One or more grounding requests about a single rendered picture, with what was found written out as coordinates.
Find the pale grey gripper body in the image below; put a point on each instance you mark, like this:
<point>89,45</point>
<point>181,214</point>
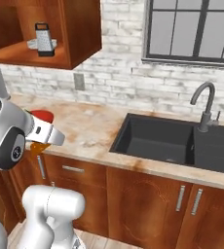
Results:
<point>54,135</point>

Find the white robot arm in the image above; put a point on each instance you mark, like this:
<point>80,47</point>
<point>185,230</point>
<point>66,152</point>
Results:
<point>7,136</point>

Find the red bowl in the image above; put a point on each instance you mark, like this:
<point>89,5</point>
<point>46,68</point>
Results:
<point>44,115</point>

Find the metal cheese grater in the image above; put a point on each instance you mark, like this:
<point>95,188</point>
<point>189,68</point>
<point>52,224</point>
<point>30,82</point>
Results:
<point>45,40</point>

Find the orange translucent object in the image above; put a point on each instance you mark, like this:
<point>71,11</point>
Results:
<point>37,148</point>

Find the wooden cupboard door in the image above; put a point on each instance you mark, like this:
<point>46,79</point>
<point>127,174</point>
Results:
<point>143,210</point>
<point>217,223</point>
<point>96,207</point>
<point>28,176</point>

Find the wooden drawer front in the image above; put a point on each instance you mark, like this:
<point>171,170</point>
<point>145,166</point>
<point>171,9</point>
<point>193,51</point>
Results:
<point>91,173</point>

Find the black double sink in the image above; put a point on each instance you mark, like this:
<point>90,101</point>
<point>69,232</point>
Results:
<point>156,139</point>

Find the dark grey tap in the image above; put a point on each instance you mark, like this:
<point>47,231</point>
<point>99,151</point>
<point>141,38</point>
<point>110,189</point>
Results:
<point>208,110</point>

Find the dark framed window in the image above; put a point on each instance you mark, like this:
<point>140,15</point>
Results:
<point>192,29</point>

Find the grey wall outlet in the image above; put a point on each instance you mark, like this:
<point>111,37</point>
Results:
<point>79,81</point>

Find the open wooden wall cabinet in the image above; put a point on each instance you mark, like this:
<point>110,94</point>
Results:
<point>81,29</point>

